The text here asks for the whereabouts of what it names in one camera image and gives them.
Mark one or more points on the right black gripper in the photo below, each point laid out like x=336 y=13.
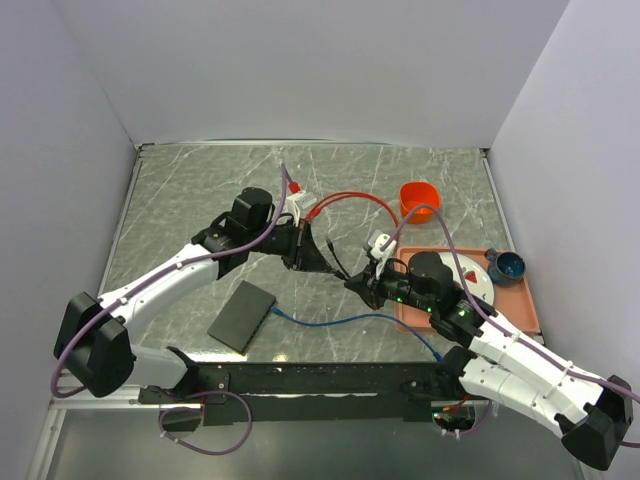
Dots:
x=363 y=286

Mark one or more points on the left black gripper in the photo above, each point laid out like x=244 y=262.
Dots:
x=302 y=242

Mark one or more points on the black network switch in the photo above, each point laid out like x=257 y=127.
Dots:
x=241 y=317

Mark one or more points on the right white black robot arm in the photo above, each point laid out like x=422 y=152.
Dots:
x=495 y=360

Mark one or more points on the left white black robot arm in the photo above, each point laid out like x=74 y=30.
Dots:
x=95 y=342

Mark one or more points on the orange plastic cup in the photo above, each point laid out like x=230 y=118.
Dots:
x=415 y=193

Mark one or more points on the white strawberry plate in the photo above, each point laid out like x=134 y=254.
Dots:
x=476 y=277

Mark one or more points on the blue ceramic mug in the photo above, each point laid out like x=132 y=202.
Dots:
x=505 y=268

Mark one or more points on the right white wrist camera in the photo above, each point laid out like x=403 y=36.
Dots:
x=381 y=247

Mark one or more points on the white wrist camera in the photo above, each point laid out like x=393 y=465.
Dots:
x=381 y=247
x=299 y=202

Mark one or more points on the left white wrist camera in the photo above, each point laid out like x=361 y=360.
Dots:
x=299 y=202

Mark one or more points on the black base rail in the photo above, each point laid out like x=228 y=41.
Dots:
x=315 y=391

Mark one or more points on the aluminium frame rail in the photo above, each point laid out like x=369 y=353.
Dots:
x=124 y=398

